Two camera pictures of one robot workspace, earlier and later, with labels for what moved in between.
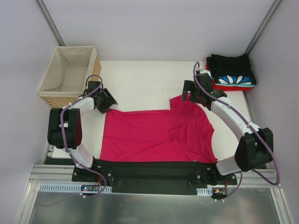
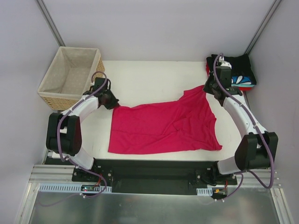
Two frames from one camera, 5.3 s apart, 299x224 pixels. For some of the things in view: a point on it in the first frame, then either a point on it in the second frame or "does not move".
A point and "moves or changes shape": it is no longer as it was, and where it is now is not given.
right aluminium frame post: (273, 9) does not move
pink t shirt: (182, 133) moves or changes shape
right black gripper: (187, 89) to (209, 87)
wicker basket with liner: (69, 70) does not move
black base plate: (153, 176) does not move
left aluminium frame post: (49, 23) does not move
